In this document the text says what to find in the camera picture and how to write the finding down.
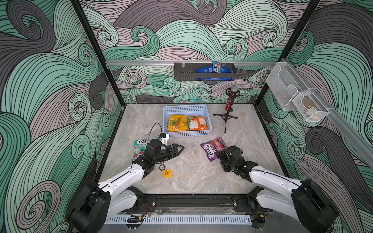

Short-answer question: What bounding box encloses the aluminium rail back wall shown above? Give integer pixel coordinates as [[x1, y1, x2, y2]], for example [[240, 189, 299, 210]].
[[105, 59, 277, 67]]

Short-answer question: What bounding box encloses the aluminium rail wall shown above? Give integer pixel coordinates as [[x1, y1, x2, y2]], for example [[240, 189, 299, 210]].
[[105, 59, 277, 67], [282, 59, 373, 168]]

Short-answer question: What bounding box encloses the yellow round sticker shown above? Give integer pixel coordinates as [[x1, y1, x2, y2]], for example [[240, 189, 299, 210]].
[[163, 169, 172, 178]]

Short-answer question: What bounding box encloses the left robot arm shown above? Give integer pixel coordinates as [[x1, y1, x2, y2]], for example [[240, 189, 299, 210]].
[[66, 139, 184, 233]]

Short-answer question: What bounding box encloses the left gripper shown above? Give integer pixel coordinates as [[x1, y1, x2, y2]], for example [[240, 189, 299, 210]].
[[152, 144, 184, 165]]

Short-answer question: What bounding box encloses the clear plastic wall bin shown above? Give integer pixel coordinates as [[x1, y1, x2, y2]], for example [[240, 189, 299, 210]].
[[266, 62, 301, 111]]

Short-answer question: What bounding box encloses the aluminium rail right wall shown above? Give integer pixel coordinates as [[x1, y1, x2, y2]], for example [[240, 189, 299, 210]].
[[282, 59, 373, 168]]

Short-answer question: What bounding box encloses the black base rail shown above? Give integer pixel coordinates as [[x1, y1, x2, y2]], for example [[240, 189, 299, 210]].
[[140, 194, 260, 212]]

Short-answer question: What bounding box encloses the white slotted cable duct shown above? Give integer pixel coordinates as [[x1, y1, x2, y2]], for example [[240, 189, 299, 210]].
[[103, 214, 252, 225]]

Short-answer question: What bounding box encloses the purple Fox's berries bag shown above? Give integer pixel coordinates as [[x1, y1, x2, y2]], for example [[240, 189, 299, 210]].
[[200, 137, 227, 162]]

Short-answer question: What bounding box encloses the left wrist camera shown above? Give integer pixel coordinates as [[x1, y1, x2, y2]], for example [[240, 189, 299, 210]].
[[157, 133, 170, 145]]

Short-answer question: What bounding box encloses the blue packet on shelf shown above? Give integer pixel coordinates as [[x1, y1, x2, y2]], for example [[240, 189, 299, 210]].
[[196, 61, 232, 81]]

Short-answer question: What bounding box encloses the orange candy bag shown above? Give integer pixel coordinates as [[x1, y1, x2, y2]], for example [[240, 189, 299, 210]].
[[188, 115, 208, 131]]

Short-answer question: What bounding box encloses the light blue plastic basket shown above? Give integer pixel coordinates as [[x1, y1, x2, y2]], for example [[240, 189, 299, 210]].
[[162, 104, 213, 138]]

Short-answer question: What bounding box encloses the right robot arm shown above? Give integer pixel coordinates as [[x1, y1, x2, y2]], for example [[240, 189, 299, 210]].
[[217, 146, 339, 233]]

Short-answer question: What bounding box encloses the red black mini tripod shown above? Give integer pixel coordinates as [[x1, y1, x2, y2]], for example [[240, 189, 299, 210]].
[[213, 85, 241, 133]]

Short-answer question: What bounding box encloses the small clear wall bin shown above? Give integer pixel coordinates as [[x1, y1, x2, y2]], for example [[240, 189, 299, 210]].
[[292, 91, 330, 123]]

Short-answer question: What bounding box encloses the green Fox's candy bag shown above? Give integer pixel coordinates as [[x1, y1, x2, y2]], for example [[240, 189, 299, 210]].
[[132, 139, 149, 161]]

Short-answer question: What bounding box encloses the yellow candy bag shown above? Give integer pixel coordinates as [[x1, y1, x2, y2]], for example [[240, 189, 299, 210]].
[[167, 115, 188, 132]]

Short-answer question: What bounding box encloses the black wall shelf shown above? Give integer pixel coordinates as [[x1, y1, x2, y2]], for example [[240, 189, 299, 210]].
[[174, 62, 237, 81]]

